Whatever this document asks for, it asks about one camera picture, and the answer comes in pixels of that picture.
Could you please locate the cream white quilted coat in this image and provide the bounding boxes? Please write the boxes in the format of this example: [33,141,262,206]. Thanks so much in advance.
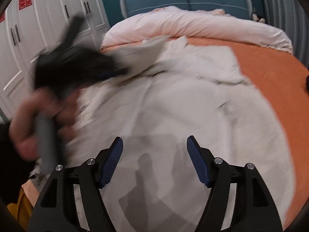
[30,35,297,232]

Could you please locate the person's left hand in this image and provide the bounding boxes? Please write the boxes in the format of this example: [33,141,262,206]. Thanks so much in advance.
[9,88,80,161]

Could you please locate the white wardrobe with red stickers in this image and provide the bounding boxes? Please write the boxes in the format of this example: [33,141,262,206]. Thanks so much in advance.
[1,0,110,119]

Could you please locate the pale pink duvet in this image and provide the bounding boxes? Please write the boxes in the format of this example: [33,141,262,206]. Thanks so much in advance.
[101,6,293,54]

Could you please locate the orange bed sheet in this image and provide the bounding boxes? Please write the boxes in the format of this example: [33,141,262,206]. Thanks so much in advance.
[188,40,308,227]

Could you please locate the black garment on bed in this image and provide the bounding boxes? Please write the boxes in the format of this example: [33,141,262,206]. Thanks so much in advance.
[306,75,309,91]

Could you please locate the blue upholstered headboard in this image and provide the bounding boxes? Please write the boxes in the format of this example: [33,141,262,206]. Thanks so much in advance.
[120,0,252,20]

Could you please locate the plush toy beside bed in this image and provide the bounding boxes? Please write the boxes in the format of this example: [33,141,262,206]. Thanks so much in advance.
[252,13,266,24]

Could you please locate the grey blue curtain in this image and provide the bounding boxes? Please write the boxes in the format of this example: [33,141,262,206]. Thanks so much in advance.
[263,0,309,68]

